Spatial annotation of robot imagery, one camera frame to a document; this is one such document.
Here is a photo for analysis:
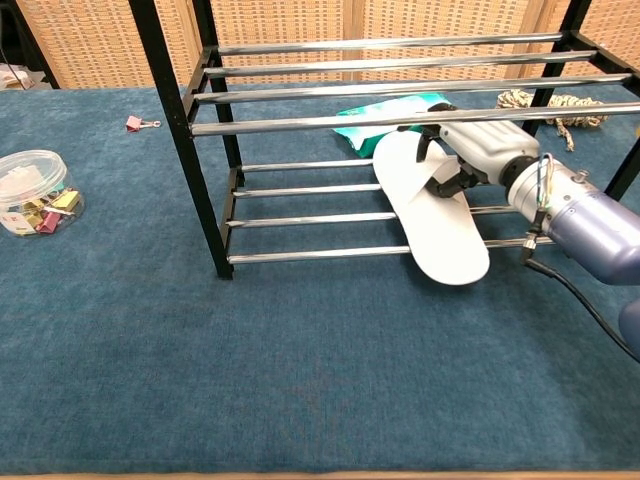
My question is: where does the gold binder clip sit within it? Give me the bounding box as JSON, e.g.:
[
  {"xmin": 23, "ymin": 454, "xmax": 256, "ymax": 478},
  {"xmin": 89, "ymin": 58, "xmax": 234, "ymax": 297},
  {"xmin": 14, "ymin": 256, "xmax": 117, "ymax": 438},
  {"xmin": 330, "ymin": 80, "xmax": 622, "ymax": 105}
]
[{"xmin": 49, "ymin": 189, "xmax": 83, "ymax": 214}]

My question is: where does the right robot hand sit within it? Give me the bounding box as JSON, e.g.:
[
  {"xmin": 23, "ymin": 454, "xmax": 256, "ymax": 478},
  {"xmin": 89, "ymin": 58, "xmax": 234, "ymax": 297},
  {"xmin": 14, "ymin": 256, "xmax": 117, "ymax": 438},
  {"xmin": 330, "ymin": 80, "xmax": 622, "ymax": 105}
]
[{"xmin": 397, "ymin": 102, "xmax": 541, "ymax": 199}]

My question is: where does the black chrome shoe rack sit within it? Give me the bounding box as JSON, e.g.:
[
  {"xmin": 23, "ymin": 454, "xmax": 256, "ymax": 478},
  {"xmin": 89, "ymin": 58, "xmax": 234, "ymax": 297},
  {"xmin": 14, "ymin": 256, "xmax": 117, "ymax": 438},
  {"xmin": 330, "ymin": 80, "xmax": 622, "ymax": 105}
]
[{"xmin": 127, "ymin": 0, "xmax": 640, "ymax": 280}]

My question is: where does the white pink clutter pile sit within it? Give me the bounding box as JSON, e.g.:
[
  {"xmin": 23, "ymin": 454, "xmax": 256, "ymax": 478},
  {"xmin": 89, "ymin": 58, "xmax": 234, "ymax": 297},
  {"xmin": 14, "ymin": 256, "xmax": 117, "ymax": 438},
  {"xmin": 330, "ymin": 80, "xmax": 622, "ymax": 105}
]
[{"xmin": 0, "ymin": 63, "xmax": 32, "ymax": 91}]

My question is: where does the woven folding screen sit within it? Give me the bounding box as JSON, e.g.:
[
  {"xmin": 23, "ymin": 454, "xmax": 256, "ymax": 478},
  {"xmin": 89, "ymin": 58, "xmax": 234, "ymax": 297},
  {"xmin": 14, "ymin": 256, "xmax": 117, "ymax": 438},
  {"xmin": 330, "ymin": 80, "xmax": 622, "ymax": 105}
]
[{"xmin": 14, "ymin": 0, "xmax": 640, "ymax": 90}]

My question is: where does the patterned braided rope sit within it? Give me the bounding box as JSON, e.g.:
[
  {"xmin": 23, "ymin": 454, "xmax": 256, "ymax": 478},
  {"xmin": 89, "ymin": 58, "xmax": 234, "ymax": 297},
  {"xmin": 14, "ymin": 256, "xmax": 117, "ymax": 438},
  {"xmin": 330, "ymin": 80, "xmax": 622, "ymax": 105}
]
[{"xmin": 495, "ymin": 88, "xmax": 611, "ymax": 152}]

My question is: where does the green wet wipes pack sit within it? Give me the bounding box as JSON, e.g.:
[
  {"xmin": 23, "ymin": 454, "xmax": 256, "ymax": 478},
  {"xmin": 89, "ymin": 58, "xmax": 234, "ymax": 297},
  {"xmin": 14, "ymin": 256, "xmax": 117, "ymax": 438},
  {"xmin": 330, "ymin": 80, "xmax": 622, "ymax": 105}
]
[{"xmin": 332, "ymin": 92, "xmax": 454, "ymax": 156}]

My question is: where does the white slipper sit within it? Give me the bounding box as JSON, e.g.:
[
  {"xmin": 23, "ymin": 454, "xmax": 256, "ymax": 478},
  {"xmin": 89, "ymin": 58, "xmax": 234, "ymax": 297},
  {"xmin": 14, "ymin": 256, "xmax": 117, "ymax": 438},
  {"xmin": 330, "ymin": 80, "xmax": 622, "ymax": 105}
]
[{"xmin": 372, "ymin": 130, "xmax": 491, "ymax": 287}]

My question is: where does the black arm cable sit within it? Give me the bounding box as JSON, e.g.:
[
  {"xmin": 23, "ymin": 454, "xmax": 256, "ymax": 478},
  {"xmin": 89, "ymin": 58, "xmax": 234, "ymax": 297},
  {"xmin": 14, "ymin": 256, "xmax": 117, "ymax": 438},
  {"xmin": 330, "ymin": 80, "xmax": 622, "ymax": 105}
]
[{"xmin": 518, "ymin": 234, "xmax": 640, "ymax": 364}]

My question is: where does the clear plastic clip jar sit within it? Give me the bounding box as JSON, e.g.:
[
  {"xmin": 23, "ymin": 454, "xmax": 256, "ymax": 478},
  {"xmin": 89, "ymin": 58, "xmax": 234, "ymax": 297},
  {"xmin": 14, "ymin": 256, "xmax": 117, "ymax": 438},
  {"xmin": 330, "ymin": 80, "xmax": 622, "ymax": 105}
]
[{"xmin": 0, "ymin": 149, "xmax": 86, "ymax": 239}]

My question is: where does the blue table cloth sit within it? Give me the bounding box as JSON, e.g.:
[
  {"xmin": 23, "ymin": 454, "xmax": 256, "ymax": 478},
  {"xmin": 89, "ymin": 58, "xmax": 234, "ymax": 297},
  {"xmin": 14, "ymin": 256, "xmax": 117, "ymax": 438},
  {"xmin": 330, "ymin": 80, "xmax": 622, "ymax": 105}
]
[{"xmin": 0, "ymin": 82, "xmax": 640, "ymax": 476}]

